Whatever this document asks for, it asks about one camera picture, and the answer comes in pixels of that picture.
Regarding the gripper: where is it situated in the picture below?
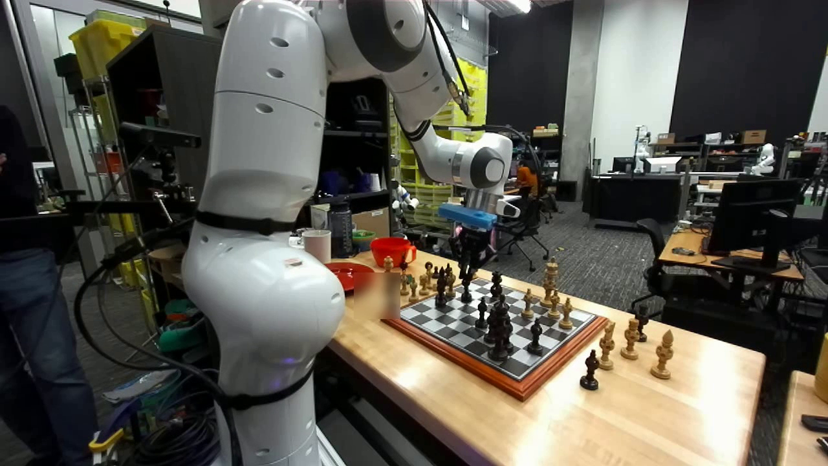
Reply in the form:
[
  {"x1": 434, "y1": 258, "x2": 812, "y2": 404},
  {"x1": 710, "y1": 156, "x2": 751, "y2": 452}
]
[{"x1": 451, "y1": 224, "x2": 496, "y2": 283}]

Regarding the wooden framed chess board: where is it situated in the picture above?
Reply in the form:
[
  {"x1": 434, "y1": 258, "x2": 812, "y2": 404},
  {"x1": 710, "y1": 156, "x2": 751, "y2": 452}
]
[{"x1": 383, "y1": 275, "x2": 609, "y2": 403}]

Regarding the tall light wooden chess piece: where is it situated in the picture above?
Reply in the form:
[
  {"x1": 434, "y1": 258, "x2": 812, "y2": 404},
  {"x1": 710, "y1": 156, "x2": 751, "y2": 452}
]
[{"x1": 540, "y1": 256, "x2": 560, "y2": 308}]

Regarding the black office chair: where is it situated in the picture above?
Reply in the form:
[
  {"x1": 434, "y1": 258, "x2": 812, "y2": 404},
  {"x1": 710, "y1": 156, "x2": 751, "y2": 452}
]
[
  {"x1": 497, "y1": 193, "x2": 552, "y2": 273},
  {"x1": 630, "y1": 217, "x2": 677, "y2": 313}
]

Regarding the cardboard box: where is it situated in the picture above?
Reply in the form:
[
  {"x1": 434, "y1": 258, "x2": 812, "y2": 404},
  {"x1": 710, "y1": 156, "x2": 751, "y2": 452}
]
[{"x1": 352, "y1": 206, "x2": 391, "y2": 239}]

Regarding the red plate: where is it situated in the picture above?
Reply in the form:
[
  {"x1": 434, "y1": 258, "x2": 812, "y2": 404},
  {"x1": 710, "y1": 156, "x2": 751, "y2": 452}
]
[{"x1": 324, "y1": 261, "x2": 376, "y2": 293}]

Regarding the dark water bottle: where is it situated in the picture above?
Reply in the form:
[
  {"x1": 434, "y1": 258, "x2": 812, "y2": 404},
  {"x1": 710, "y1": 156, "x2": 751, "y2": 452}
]
[{"x1": 328, "y1": 199, "x2": 355, "y2": 259}]

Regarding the white mug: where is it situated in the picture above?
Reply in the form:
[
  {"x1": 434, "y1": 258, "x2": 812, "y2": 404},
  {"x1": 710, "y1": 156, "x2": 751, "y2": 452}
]
[{"x1": 289, "y1": 228, "x2": 332, "y2": 265}]

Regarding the stack of yellow bins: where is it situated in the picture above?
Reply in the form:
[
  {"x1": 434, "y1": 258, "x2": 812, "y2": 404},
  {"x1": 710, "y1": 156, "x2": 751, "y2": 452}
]
[{"x1": 391, "y1": 60, "x2": 490, "y2": 231}]

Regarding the white robot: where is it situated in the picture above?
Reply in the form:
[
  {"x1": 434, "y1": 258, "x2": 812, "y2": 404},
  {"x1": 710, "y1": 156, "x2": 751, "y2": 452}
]
[
  {"x1": 752, "y1": 142, "x2": 776, "y2": 176},
  {"x1": 633, "y1": 125, "x2": 652, "y2": 173}
]

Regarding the wooden office desk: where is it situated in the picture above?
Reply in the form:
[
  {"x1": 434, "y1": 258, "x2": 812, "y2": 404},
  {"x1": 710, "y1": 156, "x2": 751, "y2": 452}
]
[{"x1": 658, "y1": 229, "x2": 805, "y2": 305}]

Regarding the monitor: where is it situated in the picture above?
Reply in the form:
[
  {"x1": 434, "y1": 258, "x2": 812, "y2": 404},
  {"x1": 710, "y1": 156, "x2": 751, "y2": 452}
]
[{"x1": 702, "y1": 177, "x2": 805, "y2": 273}]

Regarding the black shelf cabinet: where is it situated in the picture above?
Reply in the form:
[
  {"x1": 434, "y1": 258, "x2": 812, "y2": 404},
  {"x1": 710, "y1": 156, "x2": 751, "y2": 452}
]
[{"x1": 106, "y1": 25, "x2": 393, "y2": 247}]

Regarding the wooden table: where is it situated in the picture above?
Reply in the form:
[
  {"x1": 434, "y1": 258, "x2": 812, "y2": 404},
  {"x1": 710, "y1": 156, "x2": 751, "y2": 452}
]
[{"x1": 776, "y1": 370, "x2": 828, "y2": 466}]

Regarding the yellow container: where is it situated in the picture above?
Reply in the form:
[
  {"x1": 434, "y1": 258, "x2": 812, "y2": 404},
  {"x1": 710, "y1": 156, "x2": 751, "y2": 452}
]
[{"x1": 814, "y1": 333, "x2": 828, "y2": 404}]

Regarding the yellow storage bin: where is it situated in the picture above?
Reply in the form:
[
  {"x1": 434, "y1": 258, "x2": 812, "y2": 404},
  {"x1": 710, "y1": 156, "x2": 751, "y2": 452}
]
[{"x1": 69, "y1": 17, "x2": 147, "y2": 80}]

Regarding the red bowl with handle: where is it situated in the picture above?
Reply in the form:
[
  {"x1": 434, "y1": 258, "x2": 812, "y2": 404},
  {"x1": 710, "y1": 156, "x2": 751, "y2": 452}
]
[{"x1": 369, "y1": 236, "x2": 418, "y2": 269}]

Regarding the camera on mount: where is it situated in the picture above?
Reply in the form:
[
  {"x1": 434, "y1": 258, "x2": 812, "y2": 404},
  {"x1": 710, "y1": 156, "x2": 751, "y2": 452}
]
[{"x1": 63, "y1": 121, "x2": 203, "y2": 225}]

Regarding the heap of black cables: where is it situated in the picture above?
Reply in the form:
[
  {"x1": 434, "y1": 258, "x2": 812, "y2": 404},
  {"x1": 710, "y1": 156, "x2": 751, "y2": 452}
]
[{"x1": 72, "y1": 233, "x2": 224, "y2": 466}]

